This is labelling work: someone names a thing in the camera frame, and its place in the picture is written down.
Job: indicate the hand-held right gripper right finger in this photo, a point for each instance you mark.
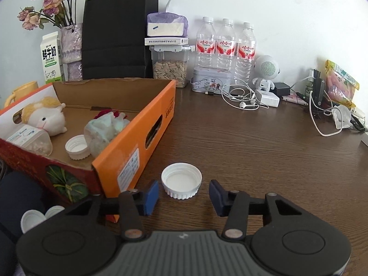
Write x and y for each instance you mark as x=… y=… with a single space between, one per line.
x=218 y=198

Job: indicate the white rectangular power bank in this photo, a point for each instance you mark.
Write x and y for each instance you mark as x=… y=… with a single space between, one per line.
x=268 y=97

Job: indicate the red orange cardboard box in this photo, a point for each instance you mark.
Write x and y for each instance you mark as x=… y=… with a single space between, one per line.
x=138 y=149

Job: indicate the flat white box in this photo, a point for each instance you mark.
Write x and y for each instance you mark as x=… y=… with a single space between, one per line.
x=166 y=41

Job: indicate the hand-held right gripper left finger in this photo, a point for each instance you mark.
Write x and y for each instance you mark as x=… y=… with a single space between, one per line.
x=150 y=198

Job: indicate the clear container of seeds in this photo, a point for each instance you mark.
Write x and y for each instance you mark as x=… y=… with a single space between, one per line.
x=169 y=72

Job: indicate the white crumpled plastic wrapper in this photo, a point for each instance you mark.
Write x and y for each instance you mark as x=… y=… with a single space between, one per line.
x=342 y=116

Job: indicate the pale printed tin box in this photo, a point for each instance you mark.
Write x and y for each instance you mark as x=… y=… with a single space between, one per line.
x=211 y=79

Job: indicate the white green milk carton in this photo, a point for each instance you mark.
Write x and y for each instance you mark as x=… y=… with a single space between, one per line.
x=51 y=60

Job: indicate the black power adapter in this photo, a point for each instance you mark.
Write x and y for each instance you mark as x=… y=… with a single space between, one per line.
x=281 y=89

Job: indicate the clear water bottle red label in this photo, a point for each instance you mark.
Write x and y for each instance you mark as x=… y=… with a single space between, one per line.
x=226 y=47
x=206 y=46
x=245 y=51

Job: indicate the black upright charger device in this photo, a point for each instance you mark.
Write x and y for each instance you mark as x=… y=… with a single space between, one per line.
x=318 y=87

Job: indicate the purple white mottled vase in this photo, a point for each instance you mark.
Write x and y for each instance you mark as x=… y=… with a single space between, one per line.
x=72 y=51

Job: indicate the black paper bag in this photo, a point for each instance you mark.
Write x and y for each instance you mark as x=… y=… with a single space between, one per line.
x=115 y=34

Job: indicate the white plastic bottle cap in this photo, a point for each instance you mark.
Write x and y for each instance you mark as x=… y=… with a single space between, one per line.
x=77 y=148
x=54 y=211
x=31 y=221

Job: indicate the translucent plastic bag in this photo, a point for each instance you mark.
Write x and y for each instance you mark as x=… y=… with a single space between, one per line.
x=103 y=132

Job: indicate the yellow pink snack bag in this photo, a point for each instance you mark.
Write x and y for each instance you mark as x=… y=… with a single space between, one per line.
x=340 y=83

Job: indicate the red fabric flower hair clip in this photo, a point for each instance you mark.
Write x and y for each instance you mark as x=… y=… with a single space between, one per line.
x=105 y=112

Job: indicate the yellow white plush alpaca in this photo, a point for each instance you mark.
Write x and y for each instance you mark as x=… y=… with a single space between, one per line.
x=46 y=118

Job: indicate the purple tissue pack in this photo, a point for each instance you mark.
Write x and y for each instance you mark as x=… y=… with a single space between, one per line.
x=166 y=24

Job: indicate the large white plastic cap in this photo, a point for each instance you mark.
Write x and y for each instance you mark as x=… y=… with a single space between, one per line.
x=181 y=179

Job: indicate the yellow ceramic mug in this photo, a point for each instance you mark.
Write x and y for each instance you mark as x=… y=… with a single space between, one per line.
x=24 y=90

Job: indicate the white robot speaker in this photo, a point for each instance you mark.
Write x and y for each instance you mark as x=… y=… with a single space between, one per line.
x=266 y=67

